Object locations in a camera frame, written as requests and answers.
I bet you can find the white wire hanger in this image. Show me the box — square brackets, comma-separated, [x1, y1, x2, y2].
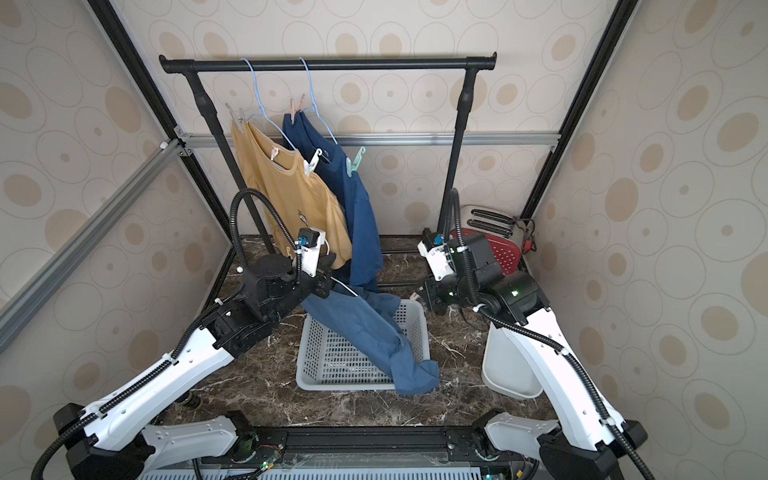
[331, 277, 359, 297]

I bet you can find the slate blue t-shirt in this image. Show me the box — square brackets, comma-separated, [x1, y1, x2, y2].
[302, 288, 440, 395]

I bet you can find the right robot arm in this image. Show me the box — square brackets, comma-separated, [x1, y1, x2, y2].
[419, 189, 654, 479]

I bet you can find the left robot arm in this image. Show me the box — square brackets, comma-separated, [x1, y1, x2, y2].
[30, 188, 336, 479]

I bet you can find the light blue left hanger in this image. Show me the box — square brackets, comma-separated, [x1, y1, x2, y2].
[241, 58, 296, 150]

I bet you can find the light blue hanger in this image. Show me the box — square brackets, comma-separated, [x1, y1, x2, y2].
[298, 56, 339, 145]
[241, 58, 296, 150]

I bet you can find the light blue middle hanger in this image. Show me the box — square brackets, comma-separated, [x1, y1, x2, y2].
[298, 56, 339, 145]

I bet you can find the red toaster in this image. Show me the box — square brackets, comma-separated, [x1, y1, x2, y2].
[460, 205, 536, 275]

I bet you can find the white plastic bin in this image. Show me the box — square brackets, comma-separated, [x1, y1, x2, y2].
[481, 324, 543, 400]

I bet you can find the white plastic basket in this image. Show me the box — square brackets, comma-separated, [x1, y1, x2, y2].
[296, 299, 430, 392]

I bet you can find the tan yellow t-shirt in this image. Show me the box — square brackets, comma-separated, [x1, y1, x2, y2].
[231, 123, 352, 269]

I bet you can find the white clothespin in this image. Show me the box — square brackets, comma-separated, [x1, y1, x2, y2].
[303, 148, 323, 177]

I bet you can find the dark blue t-shirt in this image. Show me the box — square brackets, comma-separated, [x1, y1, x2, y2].
[282, 111, 383, 292]

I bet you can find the mint green clothespin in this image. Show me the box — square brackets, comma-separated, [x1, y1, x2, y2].
[346, 146, 366, 177]

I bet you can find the clear grey clothespin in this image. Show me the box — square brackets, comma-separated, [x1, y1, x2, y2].
[225, 102, 246, 134]

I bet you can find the salmon pink rear clothespin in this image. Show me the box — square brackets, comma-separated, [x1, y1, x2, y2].
[289, 94, 306, 124]

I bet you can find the black clothes rack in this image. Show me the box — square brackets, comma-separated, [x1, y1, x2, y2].
[159, 54, 497, 230]

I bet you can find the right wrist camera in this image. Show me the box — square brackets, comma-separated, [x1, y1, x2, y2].
[417, 228, 456, 282]

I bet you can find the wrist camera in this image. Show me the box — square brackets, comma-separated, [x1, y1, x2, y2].
[296, 227, 326, 277]
[417, 228, 456, 282]

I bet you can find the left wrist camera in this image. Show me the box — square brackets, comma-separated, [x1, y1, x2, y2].
[296, 227, 326, 277]

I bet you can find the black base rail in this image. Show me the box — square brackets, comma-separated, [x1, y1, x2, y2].
[137, 410, 601, 480]

